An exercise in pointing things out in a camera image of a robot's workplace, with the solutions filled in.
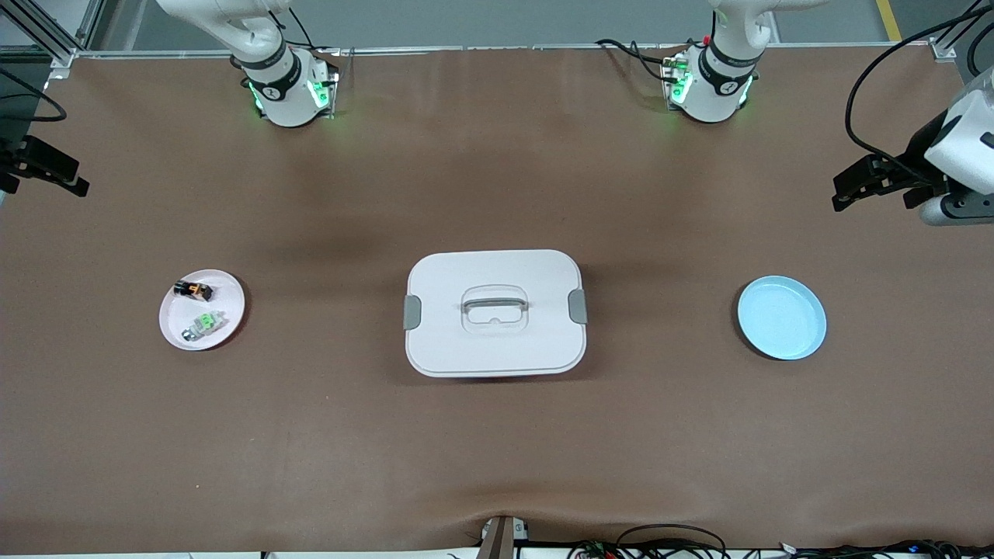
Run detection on white lidded storage box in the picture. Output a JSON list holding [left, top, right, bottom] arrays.
[[403, 248, 589, 380]]

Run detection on light blue round plate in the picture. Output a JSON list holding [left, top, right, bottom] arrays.
[[736, 275, 829, 362]]

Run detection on pink round plate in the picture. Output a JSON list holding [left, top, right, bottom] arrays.
[[158, 269, 247, 352]]

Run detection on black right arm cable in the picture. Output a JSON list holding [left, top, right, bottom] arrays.
[[0, 66, 69, 123]]

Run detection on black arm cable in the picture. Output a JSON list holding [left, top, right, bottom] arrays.
[[0, 66, 69, 123], [844, 6, 994, 188]]

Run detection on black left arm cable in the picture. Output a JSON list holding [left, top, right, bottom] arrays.
[[844, 6, 994, 188]]

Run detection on aluminium frame post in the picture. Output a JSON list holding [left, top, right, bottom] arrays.
[[0, 0, 107, 69], [930, 0, 994, 64]]

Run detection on short black cable loop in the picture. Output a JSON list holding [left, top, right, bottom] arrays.
[[964, 19, 994, 79]]

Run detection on green and white switch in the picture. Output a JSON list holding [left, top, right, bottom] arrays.
[[181, 310, 228, 344]]

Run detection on black left base cables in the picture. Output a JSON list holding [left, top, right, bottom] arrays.
[[595, 37, 689, 83]]

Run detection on black base cables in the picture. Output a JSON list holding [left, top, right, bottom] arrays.
[[595, 37, 689, 83], [267, 0, 343, 57]]

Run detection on black right base cables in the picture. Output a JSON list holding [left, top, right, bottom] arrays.
[[267, 0, 343, 57]]

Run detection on clear grey box handle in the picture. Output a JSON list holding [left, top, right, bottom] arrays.
[[461, 285, 530, 335]]

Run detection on silver table edge rail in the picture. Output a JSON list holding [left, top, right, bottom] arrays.
[[71, 42, 947, 61]]

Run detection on black looped cable bundle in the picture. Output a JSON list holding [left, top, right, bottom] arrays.
[[569, 523, 728, 559]]

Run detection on brown camera mount bracket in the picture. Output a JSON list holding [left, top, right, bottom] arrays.
[[477, 515, 531, 559]]

